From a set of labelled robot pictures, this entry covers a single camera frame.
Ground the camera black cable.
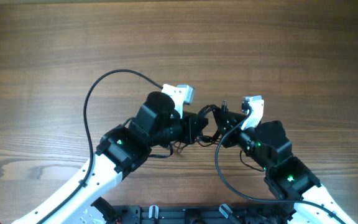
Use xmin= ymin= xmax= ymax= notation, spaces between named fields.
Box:
xmin=214 ymin=107 xmax=347 ymax=224
xmin=35 ymin=69 xmax=164 ymax=224

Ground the left camera black cable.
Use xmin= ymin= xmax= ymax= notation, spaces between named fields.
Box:
xmin=35 ymin=69 xmax=164 ymax=224

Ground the right camera black cable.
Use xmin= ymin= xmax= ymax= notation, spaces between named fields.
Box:
xmin=214 ymin=107 xmax=347 ymax=224

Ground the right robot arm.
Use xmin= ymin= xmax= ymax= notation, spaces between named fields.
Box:
xmin=214 ymin=111 xmax=353 ymax=223

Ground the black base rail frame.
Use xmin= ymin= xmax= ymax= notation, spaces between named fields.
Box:
xmin=103 ymin=205 xmax=288 ymax=224

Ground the black usb cable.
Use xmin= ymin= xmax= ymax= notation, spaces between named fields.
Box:
xmin=166 ymin=100 xmax=229 ymax=156

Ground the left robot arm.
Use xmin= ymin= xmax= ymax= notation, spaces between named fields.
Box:
xmin=16 ymin=91 xmax=208 ymax=223

